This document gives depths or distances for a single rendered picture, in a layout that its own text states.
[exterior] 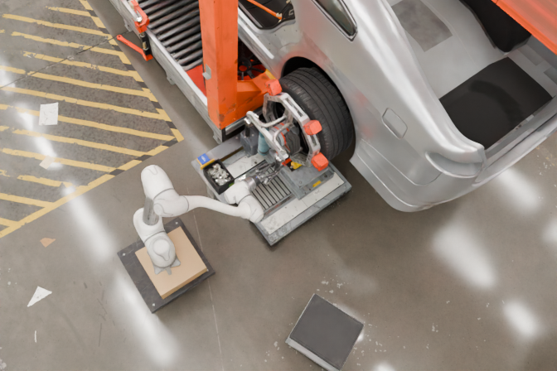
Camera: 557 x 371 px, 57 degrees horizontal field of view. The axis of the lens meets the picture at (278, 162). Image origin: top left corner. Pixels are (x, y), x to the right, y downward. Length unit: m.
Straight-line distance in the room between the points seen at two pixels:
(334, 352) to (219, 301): 0.93
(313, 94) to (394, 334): 1.88
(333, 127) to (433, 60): 1.03
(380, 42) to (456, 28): 1.39
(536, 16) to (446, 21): 2.81
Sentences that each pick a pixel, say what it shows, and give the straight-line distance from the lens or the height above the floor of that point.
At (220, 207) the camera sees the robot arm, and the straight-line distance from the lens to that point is 3.08.
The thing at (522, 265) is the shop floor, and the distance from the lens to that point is 4.60.
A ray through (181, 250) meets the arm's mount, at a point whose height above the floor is 0.40.
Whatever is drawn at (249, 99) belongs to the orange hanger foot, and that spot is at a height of 0.68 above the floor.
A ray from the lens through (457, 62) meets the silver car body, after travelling 4.06.
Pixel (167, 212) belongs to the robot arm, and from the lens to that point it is 2.85.
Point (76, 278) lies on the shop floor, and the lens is 4.14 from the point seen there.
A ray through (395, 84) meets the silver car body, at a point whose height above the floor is 1.68.
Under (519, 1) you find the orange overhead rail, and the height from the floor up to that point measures 3.00.
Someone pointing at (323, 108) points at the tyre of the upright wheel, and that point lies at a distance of 3.27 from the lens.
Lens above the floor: 3.84
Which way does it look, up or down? 62 degrees down
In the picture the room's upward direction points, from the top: 9 degrees clockwise
